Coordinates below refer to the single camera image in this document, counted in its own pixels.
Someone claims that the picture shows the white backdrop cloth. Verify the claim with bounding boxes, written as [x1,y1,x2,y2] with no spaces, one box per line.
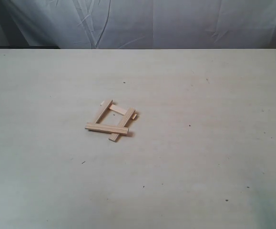
[0,0,276,49]

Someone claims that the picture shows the wood strip with two magnets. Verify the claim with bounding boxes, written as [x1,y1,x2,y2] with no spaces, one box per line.
[109,104,137,120]

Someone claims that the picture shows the grainy wood strip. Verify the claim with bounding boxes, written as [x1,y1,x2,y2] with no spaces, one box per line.
[109,108,135,142]

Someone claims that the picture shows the plain wood strip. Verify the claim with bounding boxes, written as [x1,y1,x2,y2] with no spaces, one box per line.
[92,100,113,124]

